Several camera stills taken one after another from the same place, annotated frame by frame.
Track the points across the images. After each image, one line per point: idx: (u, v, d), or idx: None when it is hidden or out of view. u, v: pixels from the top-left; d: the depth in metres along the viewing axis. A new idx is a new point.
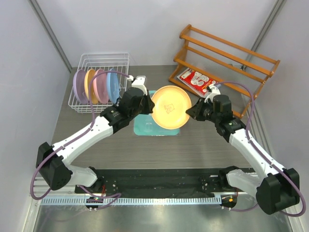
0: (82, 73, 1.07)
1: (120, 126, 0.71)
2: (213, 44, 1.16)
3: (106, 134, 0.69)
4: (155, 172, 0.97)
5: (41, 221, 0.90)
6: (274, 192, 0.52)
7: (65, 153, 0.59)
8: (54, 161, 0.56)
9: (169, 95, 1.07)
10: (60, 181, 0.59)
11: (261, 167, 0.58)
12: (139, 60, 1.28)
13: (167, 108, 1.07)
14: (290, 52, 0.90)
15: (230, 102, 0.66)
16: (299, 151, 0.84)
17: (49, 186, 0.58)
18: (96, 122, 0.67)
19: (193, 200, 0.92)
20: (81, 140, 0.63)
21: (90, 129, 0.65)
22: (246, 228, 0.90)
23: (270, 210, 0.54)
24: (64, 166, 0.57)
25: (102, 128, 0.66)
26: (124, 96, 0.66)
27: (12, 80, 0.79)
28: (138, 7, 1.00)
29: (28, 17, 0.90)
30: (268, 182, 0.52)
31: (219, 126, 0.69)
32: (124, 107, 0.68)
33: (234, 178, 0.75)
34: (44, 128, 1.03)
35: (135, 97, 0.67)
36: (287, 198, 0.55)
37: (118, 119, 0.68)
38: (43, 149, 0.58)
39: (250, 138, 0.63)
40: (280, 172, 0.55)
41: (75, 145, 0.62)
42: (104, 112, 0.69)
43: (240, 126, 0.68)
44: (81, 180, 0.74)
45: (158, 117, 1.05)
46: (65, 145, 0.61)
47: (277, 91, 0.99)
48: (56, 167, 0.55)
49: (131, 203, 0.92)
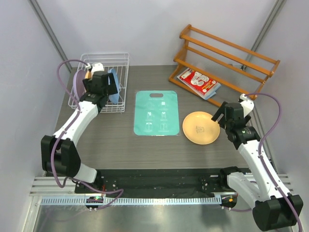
0: (82, 73, 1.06)
1: (102, 105, 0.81)
2: (213, 44, 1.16)
3: (93, 114, 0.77)
4: (155, 172, 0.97)
5: (41, 221, 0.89)
6: (273, 215, 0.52)
7: (70, 135, 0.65)
8: (64, 144, 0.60)
9: (189, 123, 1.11)
10: (74, 164, 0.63)
11: (266, 187, 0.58)
12: (139, 60, 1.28)
13: (200, 131, 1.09)
14: (289, 52, 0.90)
15: (242, 108, 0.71)
16: (299, 151, 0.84)
17: (67, 172, 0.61)
18: (82, 105, 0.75)
19: (193, 200, 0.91)
20: (77, 123, 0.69)
21: (80, 112, 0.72)
22: (246, 229, 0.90)
23: (264, 227, 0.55)
24: (73, 146, 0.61)
25: (89, 108, 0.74)
26: (95, 79, 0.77)
27: (12, 80, 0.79)
28: (138, 7, 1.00)
29: (28, 17, 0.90)
30: (269, 205, 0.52)
31: (231, 132, 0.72)
32: (97, 88, 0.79)
33: (234, 180, 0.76)
34: (44, 127, 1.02)
35: (104, 76, 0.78)
36: (284, 219, 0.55)
37: (97, 98, 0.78)
38: (46, 142, 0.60)
39: (260, 153, 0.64)
40: (284, 196, 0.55)
41: (75, 127, 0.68)
42: (83, 98, 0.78)
43: (253, 136, 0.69)
44: (85, 175, 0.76)
45: (202, 140, 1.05)
46: (66, 129, 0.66)
47: (277, 92, 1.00)
48: (68, 149, 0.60)
49: (131, 203, 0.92)
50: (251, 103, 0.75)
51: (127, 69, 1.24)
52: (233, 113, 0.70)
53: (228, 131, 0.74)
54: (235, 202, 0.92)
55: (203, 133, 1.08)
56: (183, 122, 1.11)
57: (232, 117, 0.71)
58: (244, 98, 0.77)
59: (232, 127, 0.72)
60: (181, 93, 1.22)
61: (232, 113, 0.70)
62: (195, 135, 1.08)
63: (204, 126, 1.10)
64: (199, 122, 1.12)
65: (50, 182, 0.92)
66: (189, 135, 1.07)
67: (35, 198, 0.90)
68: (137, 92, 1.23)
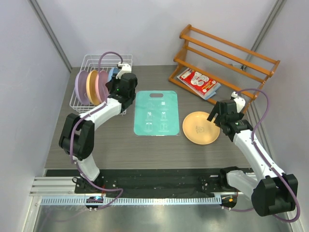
0: (84, 74, 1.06)
1: (126, 107, 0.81)
2: (213, 44, 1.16)
3: (115, 112, 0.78)
4: (155, 172, 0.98)
5: (41, 221, 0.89)
6: (270, 195, 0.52)
7: (93, 119, 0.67)
8: (85, 124, 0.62)
9: (189, 123, 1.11)
10: (88, 146, 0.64)
11: (261, 169, 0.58)
12: (139, 60, 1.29)
13: (200, 131, 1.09)
14: (289, 52, 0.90)
15: (234, 102, 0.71)
16: (299, 151, 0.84)
17: (81, 150, 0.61)
18: (109, 100, 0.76)
19: (193, 200, 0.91)
20: (101, 111, 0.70)
21: (105, 105, 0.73)
22: (246, 228, 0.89)
23: (263, 212, 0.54)
24: (93, 129, 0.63)
25: (114, 104, 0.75)
26: (122, 81, 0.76)
27: (12, 81, 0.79)
28: (138, 7, 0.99)
29: (28, 16, 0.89)
30: (265, 184, 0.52)
31: (226, 126, 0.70)
32: (124, 90, 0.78)
33: (233, 177, 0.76)
34: (44, 128, 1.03)
35: (132, 79, 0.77)
36: (282, 203, 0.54)
37: (122, 100, 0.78)
38: (71, 119, 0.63)
39: (254, 140, 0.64)
40: (278, 176, 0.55)
41: (98, 114, 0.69)
42: (111, 96, 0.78)
43: (246, 127, 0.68)
44: (90, 168, 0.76)
45: (203, 140, 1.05)
46: (91, 113, 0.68)
47: (277, 91, 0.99)
48: (89, 129, 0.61)
49: (131, 203, 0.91)
50: (243, 100, 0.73)
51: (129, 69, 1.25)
52: (226, 108, 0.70)
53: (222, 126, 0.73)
54: (235, 202, 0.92)
55: (203, 133, 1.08)
56: (183, 123, 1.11)
57: (226, 111, 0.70)
58: (235, 95, 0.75)
59: (226, 121, 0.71)
60: (181, 93, 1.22)
61: (226, 108, 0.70)
62: (196, 134, 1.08)
63: (204, 126, 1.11)
64: (199, 122, 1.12)
65: (51, 182, 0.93)
66: (189, 135, 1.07)
67: (36, 198, 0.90)
68: (137, 93, 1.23)
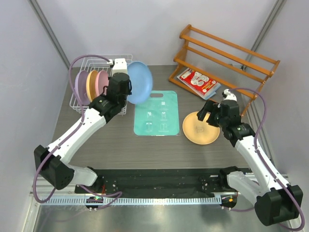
0: (84, 74, 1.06)
1: (112, 114, 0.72)
2: (213, 44, 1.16)
3: (99, 124, 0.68)
4: (155, 172, 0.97)
5: (41, 221, 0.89)
6: (275, 207, 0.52)
7: (63, 151, 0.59)
8: (52, 162, 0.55)
9: (189, 123, 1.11)
10: (63, 179, 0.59)
11: (265, 180, 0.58)
12: (139, 60, 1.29)
13: (199, 131, 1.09)
14: (289, 52, 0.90)
15: (238, 106, 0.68)
16: (299, 151, 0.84)
17: (54, 186, 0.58)
18: (87, 115, 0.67)
19: (193, 200, 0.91)
20: (76, 136, 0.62)
21: (82, 124, 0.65)
22: (246, 229, 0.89)
23: (267, 222, 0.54)
24: (63, 165, 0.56)
25: (93, 120, 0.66)
26: (111, 84, 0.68)
27: (12, 81, 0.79)
28: (138, 7, 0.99)
29: (28, 16, 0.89)
30: (270, 197, 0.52)
31: (227, 130, 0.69)
32: (112, 94, 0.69)
33: (234, 179, 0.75)
34: (43, 128, 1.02)
35: (122, 82, 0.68)
36: (286, 212, 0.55)
37: (107, 108, 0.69)
38: (39, 152, 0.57)
39: (257, 148, 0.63)
40: (283, 188, 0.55)
41: (71, 142, 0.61)
42: (92, 103, 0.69)
43: (249, 132, 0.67)
44: (82, 179, 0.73)
45: (200, 139, 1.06)
46: (61, 144, 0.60)
47: (277, 92, 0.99)
48: (56, 168, 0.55)
49: (131, 203, 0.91)
50: (234, 96, 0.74)
51: None
52: (229, 111, 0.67)
53: (224, 130, 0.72)
54: (235, 201, 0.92)
55: (202, 133, 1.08)
56: (183, 122, 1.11)
57: (228, 114, 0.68)
58: (227, 93, 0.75)
59: (228, 125, 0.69)
60: (181, 93, 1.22)
61: (228, 112, 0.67)
62: (196, 134, 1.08)
63: (204, 126, 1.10)
64: (198, 122, 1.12)
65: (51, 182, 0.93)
66: (189, 135, 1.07)
67: (35, 198, 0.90)
68: None
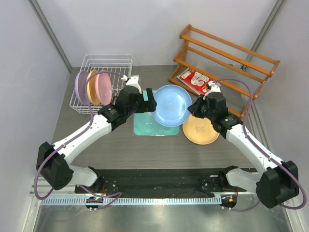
0: (84, 74, 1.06)
1: (119, 123, 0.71)
2: (213, 44, 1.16)
3: (105, 131, 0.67)
4: (155, 172, 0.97)
5: (41, 221, 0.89)
6: (275, 186, 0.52)
7: (68, 151, 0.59)
8: (56, 160, 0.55)
9: (190, 123, 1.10)
10: (63, 179, 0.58)
11: (260, 162, 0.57)
12: (139, 61, 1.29)
13: (198, 130, 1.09)
14: (289, 52, 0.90)
15: (224, 98, 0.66)
16: (299, 151, 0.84)
17: (52, 185, 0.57)
18: (95, 119, 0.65)
19: (193, 200, 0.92)
20: (81, 138, 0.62)
21: (89, 127, 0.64)
22: (246, 229, 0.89)
23: (271, 204, 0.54)
24: (65, 164, 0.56)
25: (101, 125, 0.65)
26: (121, 94, 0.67)
27: (13, 81, 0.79)
28: (138, 8, 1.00)
29: (28, 16, 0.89)
30: (268, 177, 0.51)
31: (216, 123, 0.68)
32: (121, 104, 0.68)
33: (233, 176, 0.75)
34: (43, 127, 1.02)
35: (132, 94, 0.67)
36: (287, 190, 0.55)
37: (115, 116, 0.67)
38: (44, 148, 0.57)
39: (247, 134, 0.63)
40: (278, 166, 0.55)
41: (77, 142, 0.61)
42: (102, 110, 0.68)
43: (236, 122, 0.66)
44: (82, 180, 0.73)
45: (197, 137, 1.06)
46: (66, 143, 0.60)
47: (277, 92, 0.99)
48: (59, 166, 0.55)
49: (131, 203, 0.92)
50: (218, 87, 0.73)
51: (129, 69, 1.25)
52: (216, 104, 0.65)
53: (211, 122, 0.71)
54: (235, 202, 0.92)
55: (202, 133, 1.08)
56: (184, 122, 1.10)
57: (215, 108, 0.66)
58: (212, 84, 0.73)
59: (216, 118, 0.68)
60: None
61: (216, 105, 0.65)
62: (195, 134, 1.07)
63: (204, 125, 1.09)
64: (199, 121, 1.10)
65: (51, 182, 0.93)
66: (189, 135, 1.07)
67: (35, 198, 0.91)
68: None
